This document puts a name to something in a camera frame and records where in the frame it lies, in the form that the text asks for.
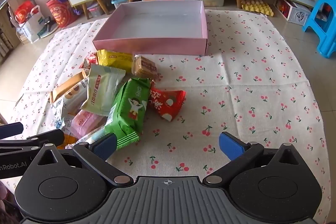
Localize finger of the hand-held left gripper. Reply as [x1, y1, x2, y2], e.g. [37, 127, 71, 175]
[0, 130, 65, 155]
[0, 122, 24, 140]

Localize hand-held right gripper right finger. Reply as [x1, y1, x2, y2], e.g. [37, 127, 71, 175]
[202, 132, 302, 185]

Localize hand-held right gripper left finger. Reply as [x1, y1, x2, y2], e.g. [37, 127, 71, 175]
[33, 132, 134, 186]

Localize blue silver snack packet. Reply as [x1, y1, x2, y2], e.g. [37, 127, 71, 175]
[51, 98, 79, 134]

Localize pink snack packet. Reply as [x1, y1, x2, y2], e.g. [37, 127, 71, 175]
[70, 110, 105, 139]

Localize brown snack packet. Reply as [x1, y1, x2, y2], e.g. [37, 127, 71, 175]
[49, 69, 91, 104]

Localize white cookie snack packet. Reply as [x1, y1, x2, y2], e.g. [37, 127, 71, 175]
[60, 77, 89, 112]

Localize pale green snack packet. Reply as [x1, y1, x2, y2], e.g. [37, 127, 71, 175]
[80, 64, 126, 117]

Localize red snack packet white circles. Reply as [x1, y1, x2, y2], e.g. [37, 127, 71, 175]
[148, 81, 187, 122]

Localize red white striped snack packet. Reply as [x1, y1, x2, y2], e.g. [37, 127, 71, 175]
[79, 51, 99, 69]

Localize yellow snack packet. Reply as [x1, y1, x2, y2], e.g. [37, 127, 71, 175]
[97, 49, 133, 73]

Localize clear wafer biscuit packet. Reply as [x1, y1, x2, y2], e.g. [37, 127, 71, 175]
[131, 55, 158, 80]

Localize pink cardboard box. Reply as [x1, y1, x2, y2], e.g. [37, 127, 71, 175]
[92, 0, 209, 56]

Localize person's left forearm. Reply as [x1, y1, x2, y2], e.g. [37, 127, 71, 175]
[0, 179, 17, 224]

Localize cherry print cloth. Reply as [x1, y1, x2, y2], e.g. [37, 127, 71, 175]
[0, 9, 332, 224]

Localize wooden bookshelf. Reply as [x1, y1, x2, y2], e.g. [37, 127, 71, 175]
[0, 0, 30, 64]

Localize red gift bag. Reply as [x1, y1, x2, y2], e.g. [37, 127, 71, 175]
[14, 1, 34, 24]

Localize red printed lantern bag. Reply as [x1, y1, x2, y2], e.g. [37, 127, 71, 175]
[46, 0, 75, 28]

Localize small clear storage bin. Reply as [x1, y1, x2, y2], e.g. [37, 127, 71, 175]
[88, 2, 104, 18]

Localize yellow egg tray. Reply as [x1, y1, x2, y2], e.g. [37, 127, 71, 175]
[241, 0, 275, 16]

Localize clear bin blue lid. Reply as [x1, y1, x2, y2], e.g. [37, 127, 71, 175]
[112, 0, 129, 9]

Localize clear storage bin white lid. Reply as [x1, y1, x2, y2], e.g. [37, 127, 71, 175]
[197, 0, 227, 7]

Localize red toy box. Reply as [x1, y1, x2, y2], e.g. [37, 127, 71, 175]
[276, 0, 292, 17]

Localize white printed crate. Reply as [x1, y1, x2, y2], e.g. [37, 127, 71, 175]
[287, 2, 313, 22]

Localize blue plastic stool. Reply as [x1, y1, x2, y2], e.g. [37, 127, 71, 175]
[302, 0, 336, 58]

